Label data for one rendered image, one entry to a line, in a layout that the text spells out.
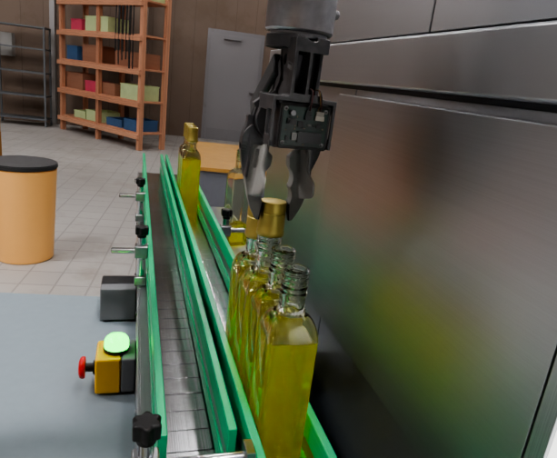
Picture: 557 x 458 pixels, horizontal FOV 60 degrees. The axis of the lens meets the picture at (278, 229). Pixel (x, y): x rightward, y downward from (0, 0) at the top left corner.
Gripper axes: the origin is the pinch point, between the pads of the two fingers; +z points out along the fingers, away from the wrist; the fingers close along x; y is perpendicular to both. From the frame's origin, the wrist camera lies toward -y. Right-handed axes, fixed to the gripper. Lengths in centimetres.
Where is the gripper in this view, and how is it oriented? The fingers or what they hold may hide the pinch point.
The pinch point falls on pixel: (273, 207)
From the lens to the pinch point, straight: 61.3
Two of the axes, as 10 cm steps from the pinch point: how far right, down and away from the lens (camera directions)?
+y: 2.8, 3.1, -9.1
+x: 9.5, 0.3, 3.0
